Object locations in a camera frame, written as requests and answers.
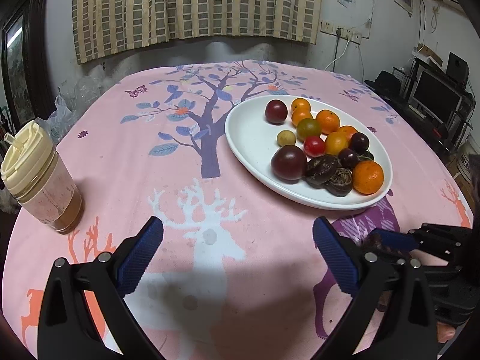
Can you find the black computer monitor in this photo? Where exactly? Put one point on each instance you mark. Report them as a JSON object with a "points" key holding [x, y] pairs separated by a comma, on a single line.
{"points": [[432, 96]]}

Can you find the clear plastic bag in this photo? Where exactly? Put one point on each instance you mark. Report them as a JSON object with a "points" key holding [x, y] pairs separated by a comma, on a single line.
{"points": [[60, 122]]}

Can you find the orange fruit table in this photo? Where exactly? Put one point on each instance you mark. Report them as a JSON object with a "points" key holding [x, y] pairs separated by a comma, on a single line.
{"points": [[300, 114], [329, 121]]}

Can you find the white wall power strip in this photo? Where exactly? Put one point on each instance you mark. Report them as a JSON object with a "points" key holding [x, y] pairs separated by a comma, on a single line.
{"points": [[348, 34]]}

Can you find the cream lidded drink cup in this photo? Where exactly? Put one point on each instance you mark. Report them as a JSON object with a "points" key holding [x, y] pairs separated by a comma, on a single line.
{"points": [[36, 176]]}

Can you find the small yellow fruit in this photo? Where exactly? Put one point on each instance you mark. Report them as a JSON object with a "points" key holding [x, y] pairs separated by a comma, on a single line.
{"points": [[286, 138]]}

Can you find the yellow-orange fruit table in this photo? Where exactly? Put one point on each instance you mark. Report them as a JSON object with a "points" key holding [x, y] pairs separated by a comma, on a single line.
{"points": [[336, 142]]}

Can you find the wrinkled passion fruit middle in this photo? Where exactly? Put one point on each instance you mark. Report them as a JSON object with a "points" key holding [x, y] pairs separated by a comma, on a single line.
{"points": [[341, 183]]}

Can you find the small orange far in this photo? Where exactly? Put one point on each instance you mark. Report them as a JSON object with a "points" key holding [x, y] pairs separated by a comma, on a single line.
{"points": [[300, 103]]}

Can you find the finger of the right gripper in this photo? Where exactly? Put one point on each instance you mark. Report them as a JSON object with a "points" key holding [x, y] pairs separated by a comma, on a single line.
{"points": [[397, 259], [395, 240]]}

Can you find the red cherry tomato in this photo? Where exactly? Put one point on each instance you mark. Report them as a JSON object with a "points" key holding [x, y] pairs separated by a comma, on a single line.
{"points": [[314, 146]]}

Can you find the large orange mandarin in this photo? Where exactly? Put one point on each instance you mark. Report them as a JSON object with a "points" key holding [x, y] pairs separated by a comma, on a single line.
{"points": [[368, 177]]}

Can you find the beige checked curtain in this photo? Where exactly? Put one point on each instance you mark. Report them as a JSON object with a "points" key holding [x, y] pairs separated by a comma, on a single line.
{"points": [[101, 28]]}

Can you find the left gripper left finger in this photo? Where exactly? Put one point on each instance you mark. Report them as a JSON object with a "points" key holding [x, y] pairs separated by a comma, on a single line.
{"points": [[135, 254]]}

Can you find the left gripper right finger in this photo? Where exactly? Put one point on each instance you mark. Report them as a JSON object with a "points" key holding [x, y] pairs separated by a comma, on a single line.
{"points": [[340, 253]]}

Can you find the white oval plate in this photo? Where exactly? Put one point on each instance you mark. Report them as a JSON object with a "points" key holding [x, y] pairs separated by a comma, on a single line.
{"points": [[253, 141]]}

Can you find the pink printed tablecloth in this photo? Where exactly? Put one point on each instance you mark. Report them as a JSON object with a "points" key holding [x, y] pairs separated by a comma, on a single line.
{"points": [[237, 275]]}

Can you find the orange mandarin on table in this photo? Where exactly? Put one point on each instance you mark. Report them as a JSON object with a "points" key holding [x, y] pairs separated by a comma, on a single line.
{"points": [[348, 131]]}

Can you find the dark purple plum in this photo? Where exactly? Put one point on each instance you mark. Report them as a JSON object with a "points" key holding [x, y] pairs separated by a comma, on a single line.
{"points": [[289, 163]]}

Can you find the green-orange tomato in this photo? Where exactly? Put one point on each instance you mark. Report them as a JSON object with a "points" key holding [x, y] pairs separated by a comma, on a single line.
{"points": [[308, 128]]}

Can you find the person's right hand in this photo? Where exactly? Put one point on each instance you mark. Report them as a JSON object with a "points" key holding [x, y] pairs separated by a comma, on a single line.
{"points": [[445, 332]]}

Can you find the wrinkled passion fruit table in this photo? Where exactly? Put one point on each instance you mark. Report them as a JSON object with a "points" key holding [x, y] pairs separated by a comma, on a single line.
{"points": [[374, 244]]}

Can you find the wrinkled passion fruit left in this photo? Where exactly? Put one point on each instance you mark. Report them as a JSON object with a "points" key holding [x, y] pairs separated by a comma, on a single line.
{"points": [[320, 170]]}

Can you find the wrinkled dark passion fruit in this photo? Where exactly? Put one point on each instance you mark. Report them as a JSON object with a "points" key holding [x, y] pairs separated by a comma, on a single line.
{"points": [[365, 156]]}

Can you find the dark framed mirror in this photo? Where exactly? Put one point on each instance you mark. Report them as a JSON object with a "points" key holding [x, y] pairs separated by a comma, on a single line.
{"points": [[24, 69]]}

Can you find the dark cherry with stem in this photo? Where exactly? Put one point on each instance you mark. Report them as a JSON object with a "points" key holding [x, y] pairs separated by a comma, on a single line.
{"points": [[359, 142]]}

